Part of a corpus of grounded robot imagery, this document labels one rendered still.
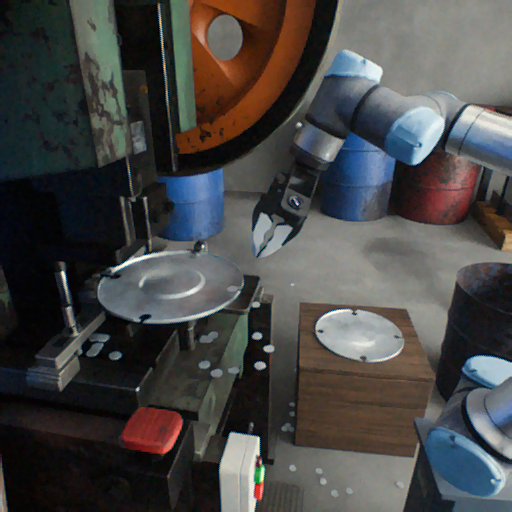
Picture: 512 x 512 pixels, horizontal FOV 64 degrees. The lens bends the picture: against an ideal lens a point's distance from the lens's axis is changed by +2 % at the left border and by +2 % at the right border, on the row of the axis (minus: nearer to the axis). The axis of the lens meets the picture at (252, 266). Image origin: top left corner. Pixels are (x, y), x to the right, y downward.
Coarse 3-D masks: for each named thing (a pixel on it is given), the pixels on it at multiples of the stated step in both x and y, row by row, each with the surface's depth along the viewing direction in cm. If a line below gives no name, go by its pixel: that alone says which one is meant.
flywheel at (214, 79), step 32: (192, 0) 91; (224, 0) 90; (256, 0) 89; (288, 0) 85; (320, 0) 91; (192, 32) 95; (256, 32) 92; (288, 32) 87; (224, 64) 96; (256, 64) 95; (288, 64) 90; (224, 96) 99; (256, 96) 95; (224, 128) 99
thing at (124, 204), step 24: (144, 72) 72; (144, 96) 73; (144, 120) 73; (144, 144) 74; (144, 168) 75; (144, 192) 73; (72, 216) 72; (96, 216) 71; (120, 216) 70; (144, 216) 71; (168, 216) 80; (72, 240) 74; (96, 240) 73; (120, 240) 72
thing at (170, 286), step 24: (144, 264) 90; (168, 264) 90; (192, 264) 90; (216, 264) 90; (120, 288) 80; (144, 288) 79; (168, 288) 79; (192, 288) 79; (216, 288) 80; (240, 288) 80; (120, 312) 73; (144, 312) 73; (168, 312) 73; (192, 312) 73
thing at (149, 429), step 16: (144, 416) 54; (160, 416) 54; (176, 416) 54; (128, 432) 52; (144, 432) 52; (160, 432) 52; (176, 432) 52; (128, 448) 51; (144, 448) 51; (160, 448) 50
